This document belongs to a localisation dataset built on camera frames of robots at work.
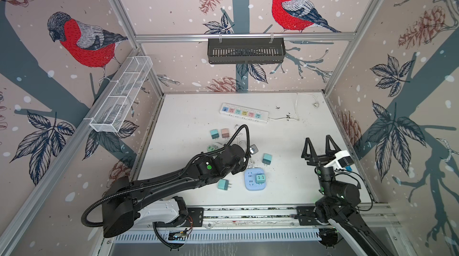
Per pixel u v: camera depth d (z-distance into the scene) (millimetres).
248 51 1065
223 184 806
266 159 887
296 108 1104
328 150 679
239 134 974
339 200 566
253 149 649
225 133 981
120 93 780
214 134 978
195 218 731
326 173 611
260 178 777
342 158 545
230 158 556
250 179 815
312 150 611
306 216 730
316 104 1127
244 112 1069
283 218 749
